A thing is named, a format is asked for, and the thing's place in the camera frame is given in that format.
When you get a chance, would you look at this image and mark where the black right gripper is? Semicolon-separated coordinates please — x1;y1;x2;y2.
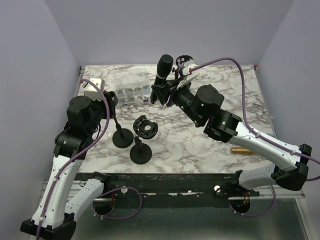
152;76;203;126

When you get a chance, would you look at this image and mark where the black microphone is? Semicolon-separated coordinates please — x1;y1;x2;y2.
151;54;174;103

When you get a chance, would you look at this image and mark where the black tripod microphone stand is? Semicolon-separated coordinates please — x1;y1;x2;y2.
172;55;196;78

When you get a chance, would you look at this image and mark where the gold microphone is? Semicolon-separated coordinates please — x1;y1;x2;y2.
231;147;255;155

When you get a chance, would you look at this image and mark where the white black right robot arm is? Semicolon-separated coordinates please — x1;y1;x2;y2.
151;80;312;196

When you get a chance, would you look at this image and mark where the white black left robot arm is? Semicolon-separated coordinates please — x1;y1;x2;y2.
20;91;118;240

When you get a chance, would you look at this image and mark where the clear plastic screw organizer box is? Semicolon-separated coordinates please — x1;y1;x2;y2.
114;68;152;106

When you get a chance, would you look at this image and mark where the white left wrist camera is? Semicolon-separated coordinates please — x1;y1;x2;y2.
83;78;105;101

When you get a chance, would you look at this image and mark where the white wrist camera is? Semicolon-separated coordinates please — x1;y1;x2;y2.
83;78;105;101
176;59;199;90

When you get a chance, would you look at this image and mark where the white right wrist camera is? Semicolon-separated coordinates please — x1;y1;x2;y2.
176;59;199;90

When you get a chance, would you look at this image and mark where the black round-base shock mount stand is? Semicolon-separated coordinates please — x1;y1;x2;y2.
130;115;159;165

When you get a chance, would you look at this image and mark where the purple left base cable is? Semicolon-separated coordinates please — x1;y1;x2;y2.
92;187;144;221

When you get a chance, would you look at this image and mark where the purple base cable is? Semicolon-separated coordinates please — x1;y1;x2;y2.
92;187;144;221
228;184;277;218

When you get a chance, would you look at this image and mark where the black front mounting rail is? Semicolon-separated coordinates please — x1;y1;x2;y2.
75;172;260;209

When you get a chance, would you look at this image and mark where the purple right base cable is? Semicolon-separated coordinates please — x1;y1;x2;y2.
228;184;277;218

